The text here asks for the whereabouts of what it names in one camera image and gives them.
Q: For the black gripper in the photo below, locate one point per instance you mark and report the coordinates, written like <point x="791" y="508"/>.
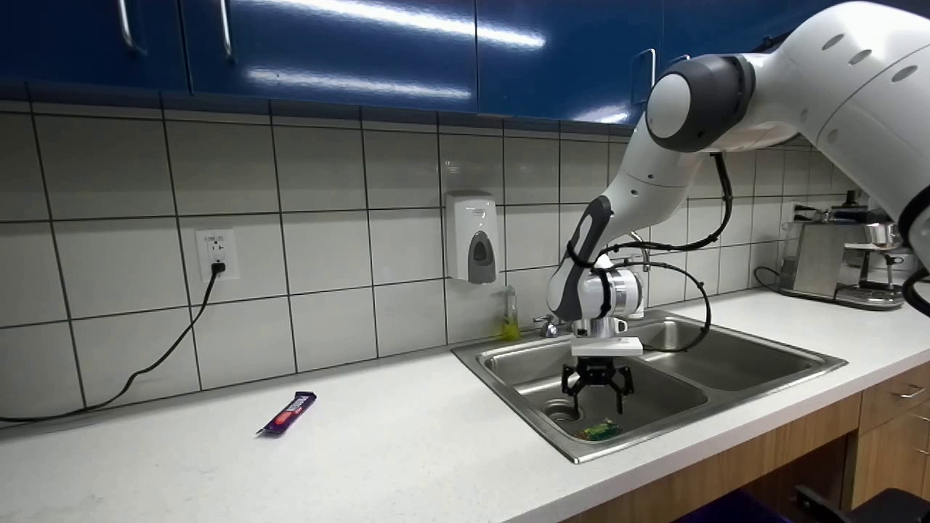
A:
<point x="600" y="368"/>

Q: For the steel sink drain strainer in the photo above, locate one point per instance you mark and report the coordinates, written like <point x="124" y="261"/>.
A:
<point x="561" y="411"/>

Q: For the green granola bar wrapper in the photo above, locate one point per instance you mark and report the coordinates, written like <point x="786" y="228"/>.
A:
<point x="600" y="428"/>

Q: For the silver espresso machine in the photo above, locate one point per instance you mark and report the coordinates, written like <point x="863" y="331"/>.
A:
<point x="823" y="257"/>

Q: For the wooden under-sink panel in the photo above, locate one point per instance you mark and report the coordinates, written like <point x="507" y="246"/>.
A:
<point x="773" y="441"/>

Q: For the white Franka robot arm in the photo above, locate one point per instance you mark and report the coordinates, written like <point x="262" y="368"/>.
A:
<point x="853" y="88"/>

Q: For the stainless steel double sink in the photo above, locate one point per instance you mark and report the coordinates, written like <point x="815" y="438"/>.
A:
<point x="746" y="364"/>

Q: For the wooden drawer front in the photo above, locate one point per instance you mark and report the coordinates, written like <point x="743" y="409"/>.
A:
<point x="897" y="411"/>

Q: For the blue cabinet door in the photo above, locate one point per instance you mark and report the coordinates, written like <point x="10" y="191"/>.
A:
<point x="717" y="24"/>
<point x="69" y="44"/>
<point x="337" y="47"/>
<point x="561" y="69"/>

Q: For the green dish soap bottle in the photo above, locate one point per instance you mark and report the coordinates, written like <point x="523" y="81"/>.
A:
<point x="510" y="331"/>

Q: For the white wall soap dispenser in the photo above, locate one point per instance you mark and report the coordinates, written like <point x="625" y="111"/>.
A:
<point x="473" y="220"/>

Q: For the white wall outlet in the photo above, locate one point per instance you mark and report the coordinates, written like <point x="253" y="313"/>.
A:
<point x="217" y="246"/>

